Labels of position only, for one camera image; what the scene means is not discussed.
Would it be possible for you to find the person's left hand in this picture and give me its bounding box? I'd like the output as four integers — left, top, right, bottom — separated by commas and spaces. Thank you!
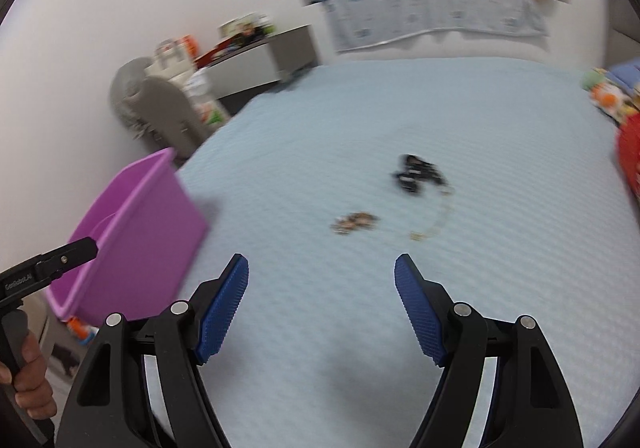
0, 331, 57, 422

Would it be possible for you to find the red floral cloth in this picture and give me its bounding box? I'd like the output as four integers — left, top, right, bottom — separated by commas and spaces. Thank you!
615, 115, 640, 205

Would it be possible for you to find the white plastic bag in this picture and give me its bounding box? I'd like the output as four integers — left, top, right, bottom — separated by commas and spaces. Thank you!
184, 68, 227, 125

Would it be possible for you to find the purple plastic bin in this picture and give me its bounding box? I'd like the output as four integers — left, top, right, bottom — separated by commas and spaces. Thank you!
44, 147, 210, 325

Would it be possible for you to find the orange toy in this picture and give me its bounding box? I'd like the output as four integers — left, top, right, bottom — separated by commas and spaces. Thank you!
67, 317, 99, 345

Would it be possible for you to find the thin gold chain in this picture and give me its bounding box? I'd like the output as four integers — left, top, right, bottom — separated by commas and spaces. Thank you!
409, 183, 456, 242

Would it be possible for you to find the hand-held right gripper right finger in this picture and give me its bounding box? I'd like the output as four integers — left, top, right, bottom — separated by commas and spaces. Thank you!
393, 253, 584, 448

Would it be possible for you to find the clutter on nightstand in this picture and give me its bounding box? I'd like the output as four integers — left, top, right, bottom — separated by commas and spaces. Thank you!
218, 13, 276, 47

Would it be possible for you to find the black chunky bead bracelet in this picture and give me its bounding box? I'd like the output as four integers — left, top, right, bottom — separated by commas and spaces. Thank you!
392, 153, 444, 194

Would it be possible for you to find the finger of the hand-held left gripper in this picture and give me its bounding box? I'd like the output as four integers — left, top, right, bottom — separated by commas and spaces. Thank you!
37, 236, 100, 280

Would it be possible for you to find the grey padded chair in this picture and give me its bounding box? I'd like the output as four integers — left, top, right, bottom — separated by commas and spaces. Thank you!
109, 57, 214, 160

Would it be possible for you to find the colourful plush toy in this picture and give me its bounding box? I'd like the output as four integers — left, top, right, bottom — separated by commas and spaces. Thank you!
579, 68, 640, 119

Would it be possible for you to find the pale blue printed blanket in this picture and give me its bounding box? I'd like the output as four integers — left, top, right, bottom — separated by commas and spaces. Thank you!
322, 0, 551, 54

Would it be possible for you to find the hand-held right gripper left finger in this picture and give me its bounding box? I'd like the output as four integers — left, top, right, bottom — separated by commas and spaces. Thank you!
56, 253, 250, 448

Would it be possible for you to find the light blue bedspread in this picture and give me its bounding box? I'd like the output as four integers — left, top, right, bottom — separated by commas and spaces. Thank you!
145, 57, 632, 448

